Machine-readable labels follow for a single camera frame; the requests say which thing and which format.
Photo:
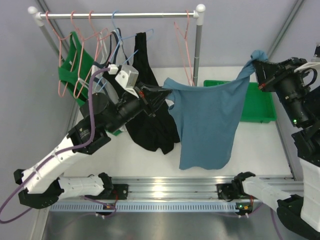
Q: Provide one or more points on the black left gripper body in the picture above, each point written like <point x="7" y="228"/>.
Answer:
<point x="145" y="103"/>

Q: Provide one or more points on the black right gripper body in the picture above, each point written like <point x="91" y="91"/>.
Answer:
<point x="285" y="78"/>

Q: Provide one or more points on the blue tank top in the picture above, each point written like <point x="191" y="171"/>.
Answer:
<point x="202" y="145"/>

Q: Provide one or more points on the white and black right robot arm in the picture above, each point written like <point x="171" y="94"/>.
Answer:
<point x="291" y="80"/>

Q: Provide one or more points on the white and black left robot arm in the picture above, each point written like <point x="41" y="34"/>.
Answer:
<point x="43" y="184"/>

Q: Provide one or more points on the black tank top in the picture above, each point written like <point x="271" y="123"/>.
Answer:
<point x="160" y="131"/>

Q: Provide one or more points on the white navy-trimmed tank top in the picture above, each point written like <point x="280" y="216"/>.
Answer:
<point x="111" y="91"/>

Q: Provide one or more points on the blue hanger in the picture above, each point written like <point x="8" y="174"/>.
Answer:
<point x="116" y="52"/>

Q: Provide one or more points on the empty pink hanger right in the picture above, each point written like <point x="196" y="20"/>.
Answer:
<point x="182" y="43"/>

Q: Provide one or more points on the green tank top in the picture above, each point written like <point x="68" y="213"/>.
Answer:
<point x="86" y="66"/>

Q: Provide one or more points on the pink hanger far left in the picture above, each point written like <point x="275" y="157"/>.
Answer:
<point x="65" y="65"/>

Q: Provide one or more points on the green plastic tray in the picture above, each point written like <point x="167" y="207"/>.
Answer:
<point x="260" y="105"/>

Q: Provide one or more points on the metal clothes rack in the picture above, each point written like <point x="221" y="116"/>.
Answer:
<point x="198" y="14"/>

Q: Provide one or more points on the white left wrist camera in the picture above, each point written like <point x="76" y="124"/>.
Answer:
<point x="125" y="77"/>

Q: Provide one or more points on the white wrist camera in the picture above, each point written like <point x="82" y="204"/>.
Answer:
<point x="125" y="77"/>
<point x="312" y="66"/>

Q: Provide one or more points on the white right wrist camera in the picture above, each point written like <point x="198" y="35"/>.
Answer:
<point x="312" y="66"/>

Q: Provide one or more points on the aluminium mounting rail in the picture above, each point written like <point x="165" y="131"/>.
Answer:
<point x="147" y="188"/>

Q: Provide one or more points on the grey slotted cable duct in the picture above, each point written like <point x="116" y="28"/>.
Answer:
<point x="147" y="207"/>

